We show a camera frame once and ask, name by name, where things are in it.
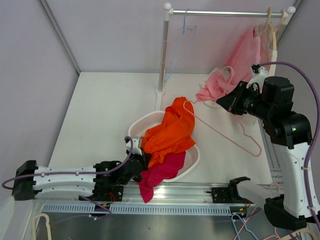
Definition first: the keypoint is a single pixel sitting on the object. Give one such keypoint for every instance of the cream white t shirt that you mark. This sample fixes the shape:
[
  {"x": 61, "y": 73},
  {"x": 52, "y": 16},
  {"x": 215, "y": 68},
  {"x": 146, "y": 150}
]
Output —
[{"x": 266, "y": 55}]

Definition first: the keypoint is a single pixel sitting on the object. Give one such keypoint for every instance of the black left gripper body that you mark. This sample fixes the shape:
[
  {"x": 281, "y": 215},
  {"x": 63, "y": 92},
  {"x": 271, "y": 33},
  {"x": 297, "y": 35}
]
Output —
[{"x": 142, "y": 158}]

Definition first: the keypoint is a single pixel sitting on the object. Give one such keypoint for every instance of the pink t shirt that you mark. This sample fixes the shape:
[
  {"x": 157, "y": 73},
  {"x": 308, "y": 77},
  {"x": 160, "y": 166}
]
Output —
[{"x": 236, "y": 68}]

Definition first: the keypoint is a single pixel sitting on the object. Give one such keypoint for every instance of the white perforated plastic basket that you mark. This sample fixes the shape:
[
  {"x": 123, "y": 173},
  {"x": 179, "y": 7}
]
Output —
[{"x": 153, "y": 119}]

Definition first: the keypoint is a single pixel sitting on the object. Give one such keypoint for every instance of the aluminium mounting rail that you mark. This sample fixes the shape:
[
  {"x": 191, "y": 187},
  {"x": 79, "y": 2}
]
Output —
[{"x": 175, "y": 192}]

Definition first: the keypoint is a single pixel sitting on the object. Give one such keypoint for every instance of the beige wooden hanger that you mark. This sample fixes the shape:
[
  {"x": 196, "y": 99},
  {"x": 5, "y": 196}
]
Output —
[
  {"x": 278, "y": 27},
  {"x": 266, "y": 31}
]

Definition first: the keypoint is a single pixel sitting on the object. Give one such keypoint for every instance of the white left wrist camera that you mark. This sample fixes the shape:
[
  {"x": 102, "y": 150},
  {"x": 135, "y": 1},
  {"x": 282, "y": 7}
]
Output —
[{"x": 133, "y": 145}]

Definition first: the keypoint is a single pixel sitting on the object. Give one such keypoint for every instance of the white and silver clothes rack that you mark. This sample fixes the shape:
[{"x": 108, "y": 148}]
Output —
[{"x": 169, "y": 11}]

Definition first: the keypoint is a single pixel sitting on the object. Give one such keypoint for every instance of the orange t shirt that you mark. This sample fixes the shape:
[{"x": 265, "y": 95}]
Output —
[{"x": 173, "y": 135}]

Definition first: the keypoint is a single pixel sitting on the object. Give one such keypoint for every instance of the slotted grey cable duct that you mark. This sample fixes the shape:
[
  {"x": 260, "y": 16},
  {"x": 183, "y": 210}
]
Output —
[{"x": 139, "y": 209}]

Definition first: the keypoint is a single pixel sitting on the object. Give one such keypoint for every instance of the pink wire hanger on floor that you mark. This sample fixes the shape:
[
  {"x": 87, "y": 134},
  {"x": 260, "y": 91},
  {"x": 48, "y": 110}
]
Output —
[{"x": 255, "y": 212}]

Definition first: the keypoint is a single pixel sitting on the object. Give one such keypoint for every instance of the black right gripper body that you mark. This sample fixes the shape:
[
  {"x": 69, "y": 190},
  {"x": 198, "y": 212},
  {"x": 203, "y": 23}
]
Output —
[{"x": 246, "y": 100}]

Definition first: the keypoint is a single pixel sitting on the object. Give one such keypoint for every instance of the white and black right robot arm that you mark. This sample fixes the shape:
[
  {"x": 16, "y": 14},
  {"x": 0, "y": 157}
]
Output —
[{"x": 290, "y": 134}]

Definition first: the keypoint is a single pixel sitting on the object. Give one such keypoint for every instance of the beige hanger at lower right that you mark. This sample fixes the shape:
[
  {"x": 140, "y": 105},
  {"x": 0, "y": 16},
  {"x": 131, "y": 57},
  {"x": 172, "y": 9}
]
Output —
[{"x": 301, "y": 233}]

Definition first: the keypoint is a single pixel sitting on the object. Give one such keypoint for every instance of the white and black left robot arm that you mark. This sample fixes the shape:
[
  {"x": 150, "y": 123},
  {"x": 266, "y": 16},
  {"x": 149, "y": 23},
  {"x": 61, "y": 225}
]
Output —
[{"x": 30, "y": 174}]

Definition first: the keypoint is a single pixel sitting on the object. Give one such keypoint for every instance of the pink wire hanger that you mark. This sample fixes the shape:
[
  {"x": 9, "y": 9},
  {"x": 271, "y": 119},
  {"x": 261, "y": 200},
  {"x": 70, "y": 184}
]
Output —
[
  {"x": 255, "y": 212},
  {"x": 227, "y": 126}
]

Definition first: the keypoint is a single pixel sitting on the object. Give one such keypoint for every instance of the magenta t shirt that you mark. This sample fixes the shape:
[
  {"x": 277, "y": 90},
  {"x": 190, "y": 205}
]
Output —
[{"x": 166, "y": 170}]

